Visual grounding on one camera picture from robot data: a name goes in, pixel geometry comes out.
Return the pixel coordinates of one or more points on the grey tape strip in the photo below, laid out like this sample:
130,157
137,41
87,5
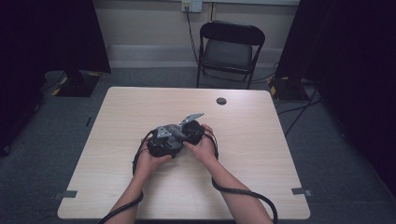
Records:
300,191
67,194

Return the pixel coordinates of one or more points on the black table grommet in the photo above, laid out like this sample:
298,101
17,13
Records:
221,101

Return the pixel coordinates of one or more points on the black curtain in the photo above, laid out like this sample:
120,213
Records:
351,62
46,37

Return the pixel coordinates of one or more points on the small black floor object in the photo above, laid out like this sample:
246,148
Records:
88,121

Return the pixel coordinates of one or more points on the white wall socket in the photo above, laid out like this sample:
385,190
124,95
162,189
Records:
194,5

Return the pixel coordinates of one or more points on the person's right hand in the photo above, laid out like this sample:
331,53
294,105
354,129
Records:
204,151

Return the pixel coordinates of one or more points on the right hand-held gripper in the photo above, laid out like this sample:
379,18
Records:
194,133

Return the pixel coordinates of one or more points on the black stand base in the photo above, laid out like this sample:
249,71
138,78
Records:
77,87
288,90

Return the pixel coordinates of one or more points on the person's left hand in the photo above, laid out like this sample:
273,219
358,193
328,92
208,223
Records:
148,165

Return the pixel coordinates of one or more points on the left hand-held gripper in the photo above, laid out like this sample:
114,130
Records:
160,146

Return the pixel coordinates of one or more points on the black folding chair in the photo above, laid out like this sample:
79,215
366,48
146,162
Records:
229,54

